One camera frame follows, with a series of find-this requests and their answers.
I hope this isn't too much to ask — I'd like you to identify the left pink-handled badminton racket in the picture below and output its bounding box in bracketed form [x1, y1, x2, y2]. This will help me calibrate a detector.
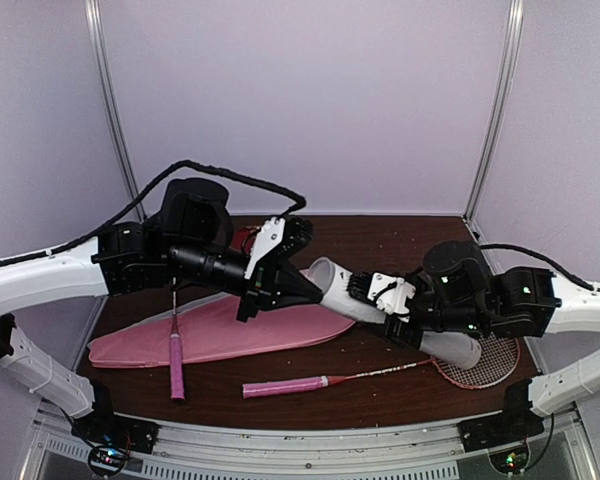
[169, 278, 185, 401]

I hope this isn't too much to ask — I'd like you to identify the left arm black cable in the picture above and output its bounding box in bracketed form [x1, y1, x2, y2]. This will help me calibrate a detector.
[0, 159, 309, 274]

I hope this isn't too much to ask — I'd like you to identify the aluminium corner post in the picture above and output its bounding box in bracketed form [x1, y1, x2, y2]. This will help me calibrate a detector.
[463, 0, 525, 224]
[84, 0, 140, 200]

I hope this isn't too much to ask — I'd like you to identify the pink-handled badminton racket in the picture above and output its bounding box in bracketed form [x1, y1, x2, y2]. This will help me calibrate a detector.
[169, 278, 185, 401]
[241, 335, 521, 399]

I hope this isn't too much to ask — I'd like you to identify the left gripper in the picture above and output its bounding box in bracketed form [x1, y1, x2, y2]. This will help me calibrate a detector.
[168, 238, 325, 325]

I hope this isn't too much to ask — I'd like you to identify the right pink-handled badminton racket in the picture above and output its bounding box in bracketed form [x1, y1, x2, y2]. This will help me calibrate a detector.
[241, 335, 521, 399]

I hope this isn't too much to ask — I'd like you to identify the red floral dish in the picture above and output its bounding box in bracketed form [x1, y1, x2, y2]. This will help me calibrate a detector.
[230, 225, 260, 253]

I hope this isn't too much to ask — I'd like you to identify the left aluminium corner post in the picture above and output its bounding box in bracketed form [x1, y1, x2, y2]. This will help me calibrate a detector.
[84, 0, 140, 200]

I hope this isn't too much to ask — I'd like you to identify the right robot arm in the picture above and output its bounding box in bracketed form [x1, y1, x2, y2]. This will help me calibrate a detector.
[367, 241, 600, 442]

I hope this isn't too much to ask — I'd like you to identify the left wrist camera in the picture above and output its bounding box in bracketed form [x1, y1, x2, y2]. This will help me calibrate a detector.
[244, 217, 286, 280]

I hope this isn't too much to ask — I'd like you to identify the front aluminium rail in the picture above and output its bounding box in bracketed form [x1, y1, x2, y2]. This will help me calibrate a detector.
[15, 401, 600, 479]

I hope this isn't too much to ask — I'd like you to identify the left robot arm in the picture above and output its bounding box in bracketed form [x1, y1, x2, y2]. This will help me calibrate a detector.
[0, 178, 323, 444]

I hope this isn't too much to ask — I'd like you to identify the right aluminium corner post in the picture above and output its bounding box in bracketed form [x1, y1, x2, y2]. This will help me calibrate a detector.
[463, 0, 525, 224]

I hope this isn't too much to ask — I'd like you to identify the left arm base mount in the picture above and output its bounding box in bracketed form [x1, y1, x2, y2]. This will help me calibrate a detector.
[66, 382, 159, 479]

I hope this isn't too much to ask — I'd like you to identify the pink racket bag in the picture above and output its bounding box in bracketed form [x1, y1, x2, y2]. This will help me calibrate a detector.
[88, 294, 354, 369]

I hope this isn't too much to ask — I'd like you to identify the white shuttlecock tube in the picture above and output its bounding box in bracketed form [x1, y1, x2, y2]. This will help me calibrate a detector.
[303, 257, 482, 369]

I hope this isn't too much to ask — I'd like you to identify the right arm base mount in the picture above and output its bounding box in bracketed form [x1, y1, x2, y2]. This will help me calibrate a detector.
[457, 379, 547, 477]

